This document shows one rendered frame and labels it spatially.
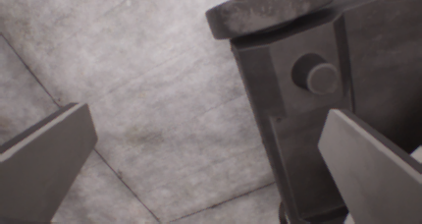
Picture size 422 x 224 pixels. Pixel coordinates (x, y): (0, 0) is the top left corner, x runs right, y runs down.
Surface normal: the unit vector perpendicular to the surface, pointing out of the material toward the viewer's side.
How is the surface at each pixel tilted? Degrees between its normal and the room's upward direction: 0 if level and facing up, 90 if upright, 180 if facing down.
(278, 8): 7
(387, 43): 0
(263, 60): 45
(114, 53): 0
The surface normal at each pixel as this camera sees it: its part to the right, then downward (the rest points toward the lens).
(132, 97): 0.02, 0.39
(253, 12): -0.38, 0.47
